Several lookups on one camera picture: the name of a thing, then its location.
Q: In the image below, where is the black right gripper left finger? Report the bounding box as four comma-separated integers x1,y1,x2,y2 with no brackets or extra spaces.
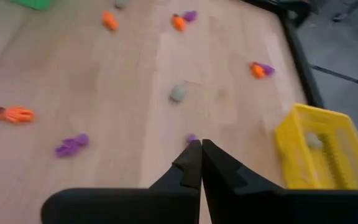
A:
40,139,203,224

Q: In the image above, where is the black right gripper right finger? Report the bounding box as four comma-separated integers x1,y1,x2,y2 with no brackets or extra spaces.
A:
202,139,358,224

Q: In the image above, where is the yellow plastic basket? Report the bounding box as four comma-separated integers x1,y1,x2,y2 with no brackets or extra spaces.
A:
274,103,358,190

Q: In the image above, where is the green plastic basket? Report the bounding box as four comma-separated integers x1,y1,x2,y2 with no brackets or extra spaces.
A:
10,0,55,11

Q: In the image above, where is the black table frame rail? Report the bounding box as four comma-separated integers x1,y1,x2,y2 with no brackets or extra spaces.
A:
241,0,325,109

